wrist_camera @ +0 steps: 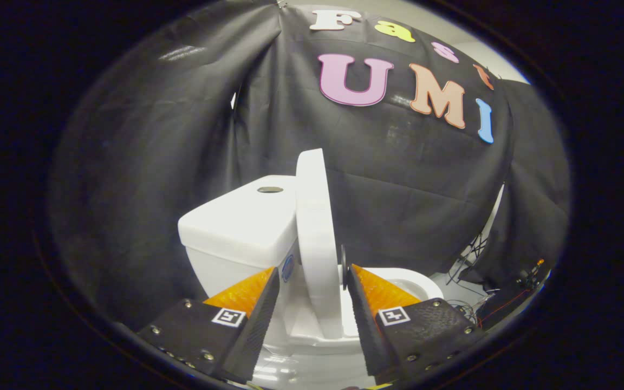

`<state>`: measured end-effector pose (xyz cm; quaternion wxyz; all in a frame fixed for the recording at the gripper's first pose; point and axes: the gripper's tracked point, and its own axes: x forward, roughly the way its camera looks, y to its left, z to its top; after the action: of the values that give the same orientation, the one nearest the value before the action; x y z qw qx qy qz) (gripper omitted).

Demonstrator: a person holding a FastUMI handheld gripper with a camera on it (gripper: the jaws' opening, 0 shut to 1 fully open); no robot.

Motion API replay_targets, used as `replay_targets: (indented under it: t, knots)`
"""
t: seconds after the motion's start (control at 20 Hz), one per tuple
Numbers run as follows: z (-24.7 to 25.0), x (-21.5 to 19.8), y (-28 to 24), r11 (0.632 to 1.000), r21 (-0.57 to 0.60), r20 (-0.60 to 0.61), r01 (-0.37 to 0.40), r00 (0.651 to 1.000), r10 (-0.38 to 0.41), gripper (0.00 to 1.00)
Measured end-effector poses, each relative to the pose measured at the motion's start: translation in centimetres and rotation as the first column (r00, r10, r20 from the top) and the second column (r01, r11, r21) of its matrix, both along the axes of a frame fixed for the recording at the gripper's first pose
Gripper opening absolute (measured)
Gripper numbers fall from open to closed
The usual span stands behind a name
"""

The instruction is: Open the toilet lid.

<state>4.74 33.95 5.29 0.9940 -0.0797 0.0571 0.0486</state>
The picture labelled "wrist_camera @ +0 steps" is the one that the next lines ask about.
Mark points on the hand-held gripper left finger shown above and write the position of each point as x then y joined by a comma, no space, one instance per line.
260,325

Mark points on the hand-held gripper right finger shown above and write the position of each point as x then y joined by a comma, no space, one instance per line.
363,325

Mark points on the white ceramic toilet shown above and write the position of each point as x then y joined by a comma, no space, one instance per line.
214,273

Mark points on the white toilet tank lid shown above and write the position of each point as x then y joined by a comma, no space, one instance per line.
236,222

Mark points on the black tripod stand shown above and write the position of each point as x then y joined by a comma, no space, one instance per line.
472,252

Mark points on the black backdrop cloth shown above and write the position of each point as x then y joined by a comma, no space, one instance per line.
398,179

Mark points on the dark equipment with orange part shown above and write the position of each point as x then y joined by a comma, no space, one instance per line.
512,300

